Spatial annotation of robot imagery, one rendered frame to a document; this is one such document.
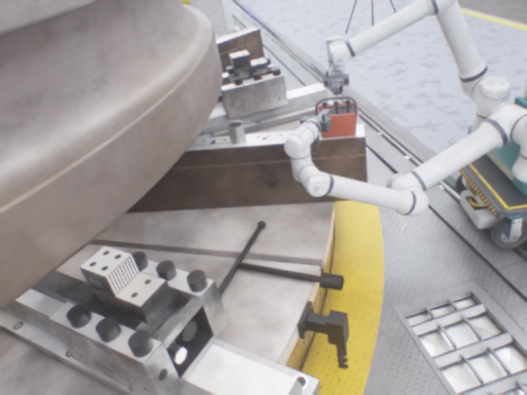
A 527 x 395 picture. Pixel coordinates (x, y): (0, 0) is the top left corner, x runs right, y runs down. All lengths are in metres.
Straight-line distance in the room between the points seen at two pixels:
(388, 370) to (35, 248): 1.42
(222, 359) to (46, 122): 0.96
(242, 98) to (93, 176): 1.79
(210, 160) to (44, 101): 1.00
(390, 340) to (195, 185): 1.27
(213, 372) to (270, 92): 2.12
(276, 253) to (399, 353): 0.70
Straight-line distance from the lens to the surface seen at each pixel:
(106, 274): 1.48
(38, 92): 1.63
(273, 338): 1.80
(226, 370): 1.58
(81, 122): 1.69
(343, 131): 2.21
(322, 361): 2.10
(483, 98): 2.65
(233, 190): 2.45
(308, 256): 2.10
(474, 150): 2.31
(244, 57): 3.23
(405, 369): 2.07
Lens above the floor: 1.71
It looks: 34 degrees down
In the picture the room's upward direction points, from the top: 11 degrees counter-clockwise
